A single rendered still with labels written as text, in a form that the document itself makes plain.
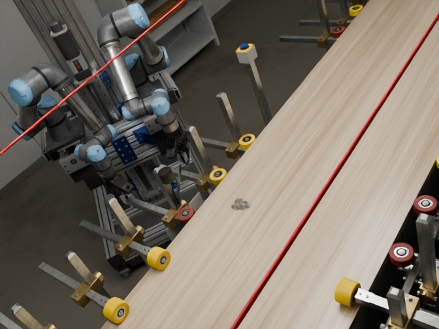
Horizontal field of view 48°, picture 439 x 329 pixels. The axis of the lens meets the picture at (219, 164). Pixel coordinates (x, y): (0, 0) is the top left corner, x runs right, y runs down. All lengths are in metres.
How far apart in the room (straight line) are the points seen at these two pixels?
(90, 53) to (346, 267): 1.78
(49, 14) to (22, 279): 1.97
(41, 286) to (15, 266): 0.40
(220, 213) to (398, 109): 0.92
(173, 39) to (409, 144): 3.82
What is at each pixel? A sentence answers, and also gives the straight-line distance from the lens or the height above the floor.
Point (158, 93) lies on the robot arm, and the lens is 2.24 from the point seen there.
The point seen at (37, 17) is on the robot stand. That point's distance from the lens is 2.73.
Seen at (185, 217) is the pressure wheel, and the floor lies 0.91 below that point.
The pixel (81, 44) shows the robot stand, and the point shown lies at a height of 1.40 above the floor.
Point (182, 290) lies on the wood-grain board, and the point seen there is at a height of 0.90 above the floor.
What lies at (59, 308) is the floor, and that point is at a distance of 3.47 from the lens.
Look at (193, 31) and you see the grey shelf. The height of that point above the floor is 0.14.
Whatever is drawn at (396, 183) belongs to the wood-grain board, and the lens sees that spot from 1.97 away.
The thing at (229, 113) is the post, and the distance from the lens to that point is 2.36.
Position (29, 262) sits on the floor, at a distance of 3.94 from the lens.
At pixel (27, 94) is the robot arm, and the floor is 1.48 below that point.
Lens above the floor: 2.30
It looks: 38 degrees down
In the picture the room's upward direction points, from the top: 24 degrees counter-clockwise
